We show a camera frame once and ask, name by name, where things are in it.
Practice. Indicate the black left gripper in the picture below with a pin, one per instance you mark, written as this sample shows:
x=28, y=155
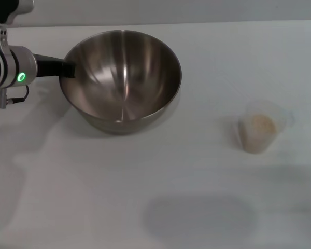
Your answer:
x=46, y=68

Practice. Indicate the stainless steel mixing bowl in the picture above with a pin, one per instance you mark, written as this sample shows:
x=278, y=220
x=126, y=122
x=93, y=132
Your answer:
x=124, y=77

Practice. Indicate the clear plastic measuring cup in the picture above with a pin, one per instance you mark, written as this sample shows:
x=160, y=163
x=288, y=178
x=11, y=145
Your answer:
x=260, y=114

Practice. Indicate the white rice grains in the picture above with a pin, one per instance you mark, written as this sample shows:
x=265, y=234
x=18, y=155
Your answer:
x=259, y=129

